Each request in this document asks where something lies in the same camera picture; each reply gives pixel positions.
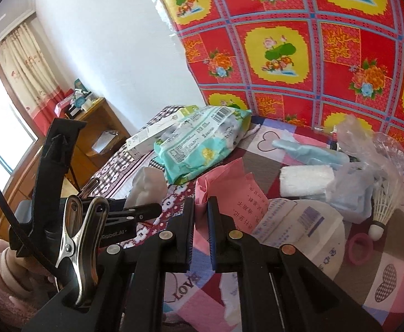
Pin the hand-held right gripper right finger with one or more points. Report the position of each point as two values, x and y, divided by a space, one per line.
213 235

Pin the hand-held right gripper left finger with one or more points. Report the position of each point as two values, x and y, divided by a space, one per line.
189 235

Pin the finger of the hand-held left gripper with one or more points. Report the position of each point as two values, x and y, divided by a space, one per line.
139 212

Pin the white tissue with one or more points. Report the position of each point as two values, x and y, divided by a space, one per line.
146 186

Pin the pink paper sheet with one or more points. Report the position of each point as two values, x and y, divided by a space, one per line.
222 186

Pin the white green selfie stick box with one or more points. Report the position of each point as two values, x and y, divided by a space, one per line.
146 140

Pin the teal wet wipes packet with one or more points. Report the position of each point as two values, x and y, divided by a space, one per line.
195 145

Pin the white printed paper packaging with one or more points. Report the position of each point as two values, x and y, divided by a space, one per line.
312 242

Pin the clear plastic blister tray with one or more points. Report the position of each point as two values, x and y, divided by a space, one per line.
354 197

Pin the white feather shuttlecock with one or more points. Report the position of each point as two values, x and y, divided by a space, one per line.
385 204

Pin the clear plastic bag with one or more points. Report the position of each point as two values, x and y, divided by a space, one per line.
367 145

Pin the white paper in plastic sleeve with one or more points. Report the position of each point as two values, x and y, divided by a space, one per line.
103 141

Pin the window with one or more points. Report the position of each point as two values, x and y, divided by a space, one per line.
1 128

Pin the items on shelf top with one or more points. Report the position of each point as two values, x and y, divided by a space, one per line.
71 111

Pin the metal spring clip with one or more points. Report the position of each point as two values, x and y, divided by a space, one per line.
72 249

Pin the pink box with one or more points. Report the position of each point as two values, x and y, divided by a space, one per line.
62 105

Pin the teal round alarm clock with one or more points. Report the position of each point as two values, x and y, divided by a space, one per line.
80 102

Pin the small white box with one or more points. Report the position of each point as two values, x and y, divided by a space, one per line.
87 103

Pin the wooden shelf cabinet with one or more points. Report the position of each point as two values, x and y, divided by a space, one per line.
112 117

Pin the green card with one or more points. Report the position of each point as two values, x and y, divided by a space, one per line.
79 83

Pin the folded white gauze pad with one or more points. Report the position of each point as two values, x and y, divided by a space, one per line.
305 179

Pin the beige curtain with red hem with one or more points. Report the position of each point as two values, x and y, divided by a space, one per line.
22 62

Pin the light blue plastic wrapper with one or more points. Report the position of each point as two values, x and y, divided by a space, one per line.
309 152

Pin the red floral printed cloth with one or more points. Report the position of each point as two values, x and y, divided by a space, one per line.
291 41

